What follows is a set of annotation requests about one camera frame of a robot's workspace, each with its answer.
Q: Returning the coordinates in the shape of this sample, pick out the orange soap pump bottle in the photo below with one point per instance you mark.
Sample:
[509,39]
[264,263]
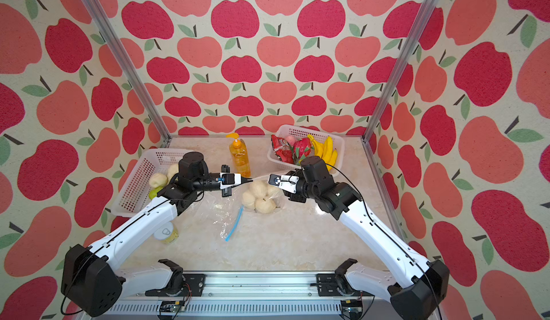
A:
[239,153]

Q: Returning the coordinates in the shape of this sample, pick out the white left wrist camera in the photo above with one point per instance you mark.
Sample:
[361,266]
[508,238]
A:
[229,180]

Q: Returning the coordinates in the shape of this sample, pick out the red snack bag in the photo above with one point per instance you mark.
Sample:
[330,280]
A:
[282,149]

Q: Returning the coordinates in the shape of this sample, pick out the upper yellow toy banana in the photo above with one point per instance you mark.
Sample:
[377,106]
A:
[327,149]

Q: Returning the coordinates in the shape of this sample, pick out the aluminium left corner post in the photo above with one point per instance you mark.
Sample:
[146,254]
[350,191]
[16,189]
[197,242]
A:
[98,15]

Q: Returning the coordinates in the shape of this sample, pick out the aluminium right corner post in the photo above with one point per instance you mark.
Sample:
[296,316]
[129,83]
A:
[412,41]

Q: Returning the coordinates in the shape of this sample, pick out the green toy pear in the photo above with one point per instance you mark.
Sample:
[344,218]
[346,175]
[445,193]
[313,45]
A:
[154,193]

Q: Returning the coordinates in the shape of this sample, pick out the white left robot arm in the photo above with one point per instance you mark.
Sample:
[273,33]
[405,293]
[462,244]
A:
[92,277]

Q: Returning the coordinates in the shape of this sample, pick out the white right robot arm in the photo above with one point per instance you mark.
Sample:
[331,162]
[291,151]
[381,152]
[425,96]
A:
[413,285]

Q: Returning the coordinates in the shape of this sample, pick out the pink toy dragon fruit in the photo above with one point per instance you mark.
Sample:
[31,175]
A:
[301,150]

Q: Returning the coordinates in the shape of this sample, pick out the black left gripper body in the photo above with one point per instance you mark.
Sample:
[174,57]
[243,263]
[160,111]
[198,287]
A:
[225,168]

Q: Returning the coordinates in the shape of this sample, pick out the clear blue zip-top bag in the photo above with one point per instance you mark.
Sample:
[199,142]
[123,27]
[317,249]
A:
[214,216]

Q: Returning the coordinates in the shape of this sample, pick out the aluminium corner post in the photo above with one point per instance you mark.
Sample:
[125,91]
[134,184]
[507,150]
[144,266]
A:
[412,41]
[98,15]

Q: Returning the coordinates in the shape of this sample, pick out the white empty plastic basket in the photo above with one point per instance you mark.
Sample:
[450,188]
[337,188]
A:
[134,194]

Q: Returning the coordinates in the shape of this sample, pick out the clear white zip-top bag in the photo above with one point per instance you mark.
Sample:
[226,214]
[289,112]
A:
[279,200]

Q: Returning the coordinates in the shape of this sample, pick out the lower yellow toy banana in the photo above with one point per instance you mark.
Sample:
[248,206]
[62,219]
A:
[317,147]

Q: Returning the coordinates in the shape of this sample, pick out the cream toy pear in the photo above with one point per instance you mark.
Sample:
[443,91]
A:
[172,171]

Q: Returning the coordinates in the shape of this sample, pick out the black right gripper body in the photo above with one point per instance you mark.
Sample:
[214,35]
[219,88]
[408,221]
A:
[301,191]

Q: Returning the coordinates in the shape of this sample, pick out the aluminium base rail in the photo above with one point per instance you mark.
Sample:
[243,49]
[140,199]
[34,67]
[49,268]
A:
[257,295]

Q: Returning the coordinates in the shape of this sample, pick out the yellow toy banana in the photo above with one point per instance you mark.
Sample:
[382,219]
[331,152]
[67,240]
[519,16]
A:
[327,149]
[317,147]

